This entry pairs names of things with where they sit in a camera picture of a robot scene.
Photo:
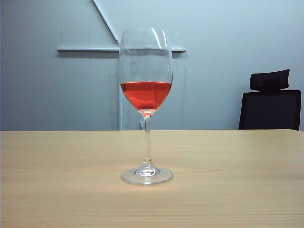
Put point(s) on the black office chair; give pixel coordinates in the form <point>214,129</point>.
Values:
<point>270,109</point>

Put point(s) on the white diagonal wall strip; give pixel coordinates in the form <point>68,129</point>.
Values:
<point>105,20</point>

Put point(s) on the wine glass with red liquid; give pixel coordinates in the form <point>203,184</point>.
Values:
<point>146,97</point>

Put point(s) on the white horizontal wall rail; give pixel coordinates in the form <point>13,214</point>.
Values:
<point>88,49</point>

